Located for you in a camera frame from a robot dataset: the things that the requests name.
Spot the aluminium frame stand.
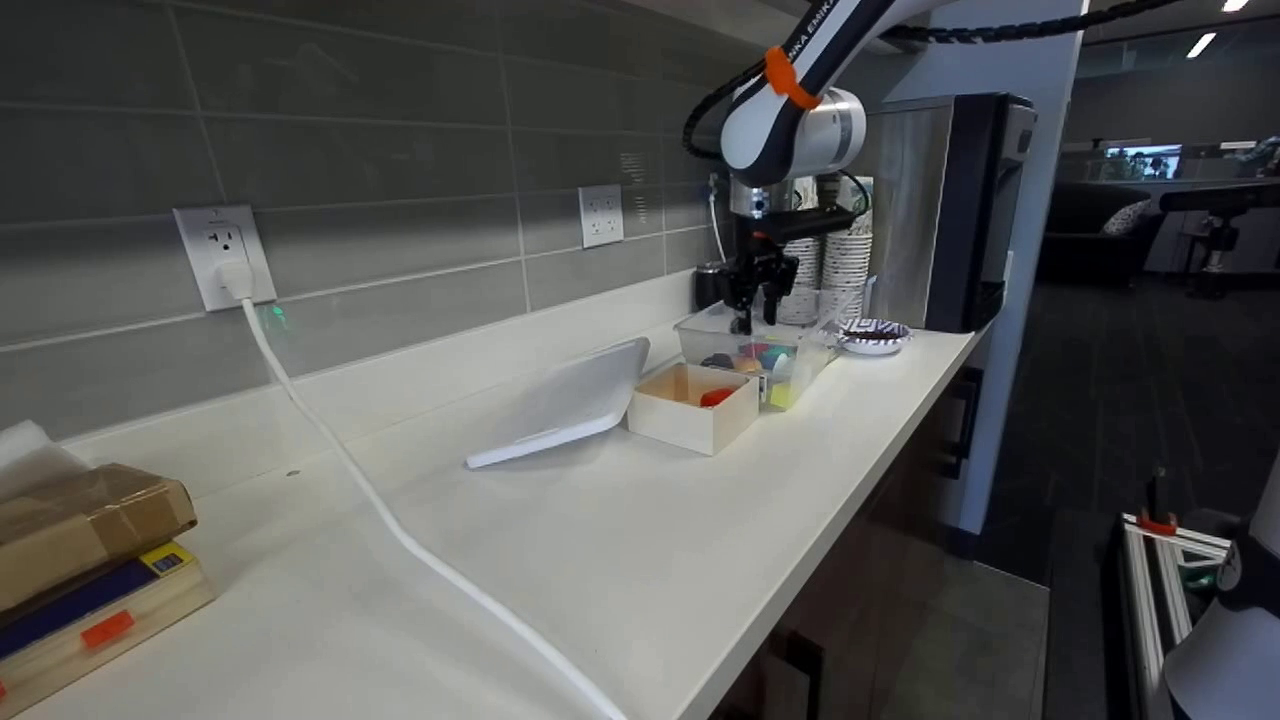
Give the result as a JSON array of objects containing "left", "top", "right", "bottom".
[{"left": 1117, "top": 503, "right": 1247, "bottom": 720}]

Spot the purple patterned paper plate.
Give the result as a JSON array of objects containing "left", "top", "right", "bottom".
[{"left": 836, "top": 317, "right": 915, "bottom": 364}]

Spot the black tall appliance panel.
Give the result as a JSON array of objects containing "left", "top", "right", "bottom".
[{"left": 923, "top": 93, "right": 1039, "bottom": 335}]

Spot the wooden box blue yellow label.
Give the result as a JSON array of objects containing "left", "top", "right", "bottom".
[{"left": 0, "top": 538, "right": 220, "bottom": 720}]

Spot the white power cable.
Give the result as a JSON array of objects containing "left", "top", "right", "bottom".
[{"left": 215, "top": 263, "right": 633, "bottom": 720}]

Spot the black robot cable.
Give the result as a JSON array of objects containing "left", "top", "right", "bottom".
[{"left": 680, "top": 0, "right": 1184, "bottom": 167}]

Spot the white wall outlet with plug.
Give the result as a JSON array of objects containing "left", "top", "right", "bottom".
[{"left": 170, "top": 199, "right": 279, "bottom": 317}]

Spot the brown cardboard package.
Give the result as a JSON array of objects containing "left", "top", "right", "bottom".
[{"left": 0, "top": 461, "right": 199, "bottom": 615}]

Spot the white open box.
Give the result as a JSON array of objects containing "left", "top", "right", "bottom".
[{"left": 623, "top": 361, "right": 763, "bottom": 461}]

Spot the dark lower cabinet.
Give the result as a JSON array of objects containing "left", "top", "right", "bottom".
[{"left": 712, "top": 358, "right": 996, "bottom": 720}]

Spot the background monitor screen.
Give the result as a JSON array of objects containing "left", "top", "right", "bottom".
[{"left": 1095, "top": 136, "right": 1186, "bottom": 190}]

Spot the clear plastic container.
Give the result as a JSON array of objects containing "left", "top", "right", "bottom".
[{"left": 673, "top": 291, "right": 854, "bottom": 416}]

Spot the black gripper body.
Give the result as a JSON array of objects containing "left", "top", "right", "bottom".
[{"left": 723, "top": 228, "right": 800, "bottom": 291}]

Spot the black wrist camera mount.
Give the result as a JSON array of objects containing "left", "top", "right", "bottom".
[{"left": 759, "top": 199, "right": 867, "bottom": 256}]

